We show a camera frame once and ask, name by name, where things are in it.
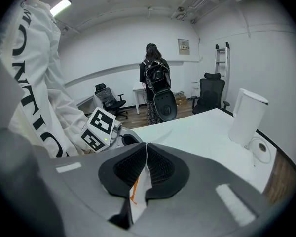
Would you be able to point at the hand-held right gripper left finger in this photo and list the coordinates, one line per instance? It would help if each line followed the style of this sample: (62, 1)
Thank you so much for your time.
(88, 194)

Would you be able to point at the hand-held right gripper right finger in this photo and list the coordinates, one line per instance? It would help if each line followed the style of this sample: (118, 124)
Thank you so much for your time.
(199, 194)

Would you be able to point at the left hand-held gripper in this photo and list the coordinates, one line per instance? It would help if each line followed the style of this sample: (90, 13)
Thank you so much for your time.
(101, 122)

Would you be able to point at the white paper sheet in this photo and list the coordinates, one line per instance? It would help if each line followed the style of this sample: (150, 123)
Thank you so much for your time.
(143, 189)

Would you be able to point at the person's left forearm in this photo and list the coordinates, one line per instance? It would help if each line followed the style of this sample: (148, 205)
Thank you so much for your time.
(71, 132)

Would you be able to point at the white desk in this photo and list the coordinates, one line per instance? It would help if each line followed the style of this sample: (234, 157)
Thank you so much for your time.
(138, 90)
(85, 101)

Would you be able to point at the stack of cardboard boxes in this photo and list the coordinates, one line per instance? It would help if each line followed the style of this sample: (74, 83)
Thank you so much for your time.
(181, 99)

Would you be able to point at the black headrest office chair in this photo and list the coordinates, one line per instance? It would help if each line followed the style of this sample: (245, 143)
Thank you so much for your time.
(210, 92)

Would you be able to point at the white kettle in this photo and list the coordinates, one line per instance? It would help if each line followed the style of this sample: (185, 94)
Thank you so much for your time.
(246, 117)

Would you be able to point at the aluminium ladder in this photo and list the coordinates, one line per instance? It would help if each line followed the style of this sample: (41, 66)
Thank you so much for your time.
(222, 65)

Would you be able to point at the person in white printed clothing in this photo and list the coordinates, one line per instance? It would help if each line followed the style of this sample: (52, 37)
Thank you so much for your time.
(34, 58)

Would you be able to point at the white ceiling pipes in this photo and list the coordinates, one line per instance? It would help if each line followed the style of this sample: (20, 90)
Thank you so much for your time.
(195, 1)

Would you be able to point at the ceiling tube light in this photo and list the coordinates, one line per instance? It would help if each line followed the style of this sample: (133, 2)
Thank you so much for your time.
(60, 7)

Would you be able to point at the grey wall panel box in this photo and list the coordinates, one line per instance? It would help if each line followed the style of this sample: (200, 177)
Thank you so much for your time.
(183, 47)

